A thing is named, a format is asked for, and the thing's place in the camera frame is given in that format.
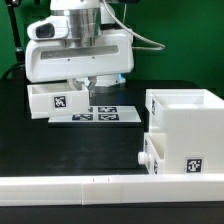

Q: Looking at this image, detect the white marker base plate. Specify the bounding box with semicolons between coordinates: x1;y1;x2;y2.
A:
48;106;141;124

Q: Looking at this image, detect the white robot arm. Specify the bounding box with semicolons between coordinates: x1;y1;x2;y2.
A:
25;0;134;90

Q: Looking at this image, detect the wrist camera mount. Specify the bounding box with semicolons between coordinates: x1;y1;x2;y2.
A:
27;16;69;41

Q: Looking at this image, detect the white front drawer box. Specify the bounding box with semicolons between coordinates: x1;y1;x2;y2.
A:
138;133;166;175

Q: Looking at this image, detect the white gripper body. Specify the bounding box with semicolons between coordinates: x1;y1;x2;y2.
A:
25;29;134;83

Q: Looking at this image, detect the white front fence rail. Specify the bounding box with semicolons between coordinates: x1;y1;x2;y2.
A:
0;174;224;206

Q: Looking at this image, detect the black cable upper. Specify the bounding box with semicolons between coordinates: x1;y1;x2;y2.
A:
1;61;27;80

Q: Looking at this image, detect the white drawer box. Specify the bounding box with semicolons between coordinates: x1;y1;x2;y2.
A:
138;133;166;175
27;83;89;119

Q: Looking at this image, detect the white drawer cabinet frame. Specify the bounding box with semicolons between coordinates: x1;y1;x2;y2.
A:
145;89;224;174

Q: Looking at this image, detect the black camera stand pole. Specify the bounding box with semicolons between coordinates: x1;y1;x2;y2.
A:
4;0;30;80

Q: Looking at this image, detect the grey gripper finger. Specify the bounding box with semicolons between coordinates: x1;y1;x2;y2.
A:
87;76;97;97
67;79;82;91

